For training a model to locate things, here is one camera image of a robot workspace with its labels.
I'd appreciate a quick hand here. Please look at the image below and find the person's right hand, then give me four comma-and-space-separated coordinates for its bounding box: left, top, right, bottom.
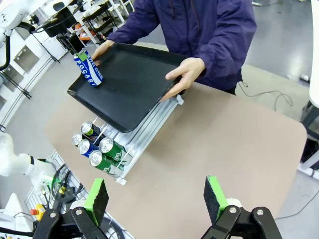
91, 39, 116, 67

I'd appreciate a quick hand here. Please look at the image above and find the large white side table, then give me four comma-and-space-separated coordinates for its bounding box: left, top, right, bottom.
298, 0, 319, 179

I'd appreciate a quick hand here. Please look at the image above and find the person's right forearm navy sleeve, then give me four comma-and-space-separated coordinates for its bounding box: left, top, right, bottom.
107, 14, 160, 47

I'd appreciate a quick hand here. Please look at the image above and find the blue Pocari Sweat can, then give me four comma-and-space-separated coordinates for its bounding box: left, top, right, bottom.
73, 51, 105, 89
77, 139, 100, 158

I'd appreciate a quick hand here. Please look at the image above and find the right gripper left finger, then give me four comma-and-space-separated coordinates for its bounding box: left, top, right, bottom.
32, 178, 110, 239

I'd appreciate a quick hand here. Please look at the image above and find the black Pepsi can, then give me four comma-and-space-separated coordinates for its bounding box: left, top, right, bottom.
80, 121, 101, 140
72, 132, 84, 146

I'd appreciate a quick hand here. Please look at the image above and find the yellow emergency stop button box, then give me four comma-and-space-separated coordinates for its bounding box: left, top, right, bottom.
29, 203, 47, 222

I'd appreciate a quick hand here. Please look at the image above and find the black left arm cable sleeve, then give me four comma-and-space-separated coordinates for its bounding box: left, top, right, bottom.
0, 11, 75, 72

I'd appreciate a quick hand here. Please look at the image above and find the person's left hand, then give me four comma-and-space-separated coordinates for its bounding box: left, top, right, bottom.
159, 57, 207, 102

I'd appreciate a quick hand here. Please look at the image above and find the black plastic serving tray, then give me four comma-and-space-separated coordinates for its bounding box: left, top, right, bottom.
67, 42, 188, 133

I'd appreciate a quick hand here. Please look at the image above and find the green Chilsung cider can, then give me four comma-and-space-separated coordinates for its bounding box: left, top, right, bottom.
88, 149, 123, 175
99, 136, 128, 164

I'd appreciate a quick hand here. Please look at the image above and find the white wire can rack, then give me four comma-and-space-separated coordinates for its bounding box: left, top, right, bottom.
92, 94, 185, 185

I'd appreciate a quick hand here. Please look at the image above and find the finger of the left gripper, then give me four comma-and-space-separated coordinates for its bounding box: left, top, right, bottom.
66, 33, 87, 61

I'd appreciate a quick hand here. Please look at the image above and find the person in navy jacket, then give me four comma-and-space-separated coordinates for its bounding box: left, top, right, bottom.
107, 0, 258, 95

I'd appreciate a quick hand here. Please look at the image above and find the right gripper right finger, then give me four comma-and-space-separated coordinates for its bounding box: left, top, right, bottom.
203, 175, 284, 239

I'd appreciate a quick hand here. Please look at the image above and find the person's left forearm navy sleeve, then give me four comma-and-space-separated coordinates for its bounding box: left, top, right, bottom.
196, 29, 257, 88

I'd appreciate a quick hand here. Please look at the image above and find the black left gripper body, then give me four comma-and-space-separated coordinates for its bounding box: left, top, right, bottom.
46, 15, 75, 38

